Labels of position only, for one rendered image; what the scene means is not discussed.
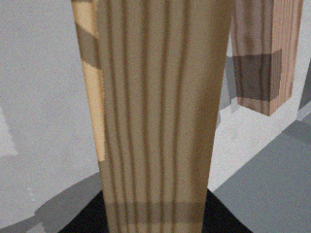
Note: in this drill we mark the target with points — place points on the grey panel wall with slot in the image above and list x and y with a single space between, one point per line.
271 193

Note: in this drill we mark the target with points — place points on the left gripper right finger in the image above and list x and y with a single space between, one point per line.
219 219

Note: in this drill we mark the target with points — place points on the wooden block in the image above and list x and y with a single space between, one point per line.
264 37

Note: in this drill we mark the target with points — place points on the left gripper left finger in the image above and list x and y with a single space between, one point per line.
91 219

